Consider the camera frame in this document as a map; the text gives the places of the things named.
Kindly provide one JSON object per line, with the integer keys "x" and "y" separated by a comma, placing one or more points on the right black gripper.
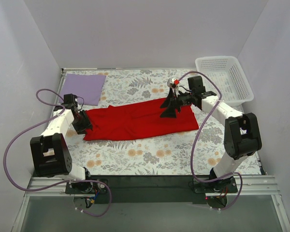
{"x": 176, "y": 103}

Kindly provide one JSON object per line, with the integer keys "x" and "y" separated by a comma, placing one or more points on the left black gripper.
{"x": 84, "y": 123}

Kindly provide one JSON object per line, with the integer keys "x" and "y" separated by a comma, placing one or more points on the red t shirt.
{"x": 137, "y": 121}

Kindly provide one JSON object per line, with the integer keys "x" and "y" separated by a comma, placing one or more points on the white plastic basket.
{"x": 228, "y": 75}

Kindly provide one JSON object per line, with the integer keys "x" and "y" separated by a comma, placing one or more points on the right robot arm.
{"x": 241, "y": 131}

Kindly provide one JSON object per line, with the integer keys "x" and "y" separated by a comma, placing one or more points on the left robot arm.
{"x": 50, "y": 154}

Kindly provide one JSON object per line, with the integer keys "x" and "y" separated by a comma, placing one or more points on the folded purple t shirt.
{"x": 89, "y": 87}

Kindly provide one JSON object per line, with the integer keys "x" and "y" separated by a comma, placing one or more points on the floral table cloth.
{"x": 173, "y": 154}

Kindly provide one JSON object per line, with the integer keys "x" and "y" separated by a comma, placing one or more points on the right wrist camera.
{"x": 173, "y": 84}

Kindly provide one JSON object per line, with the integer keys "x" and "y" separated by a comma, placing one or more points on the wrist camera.
{"x": 173, "y": 84}
{"x": 75, "y": 100}

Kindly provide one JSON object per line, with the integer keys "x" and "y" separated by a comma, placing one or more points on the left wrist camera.
{"x": 75, "y": 100}

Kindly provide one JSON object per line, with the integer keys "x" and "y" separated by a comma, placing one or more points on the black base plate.
{"x": 163, "y": 188}

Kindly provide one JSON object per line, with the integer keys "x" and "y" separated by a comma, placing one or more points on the aluminium frame rail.
{"x": 252, "y": 185}

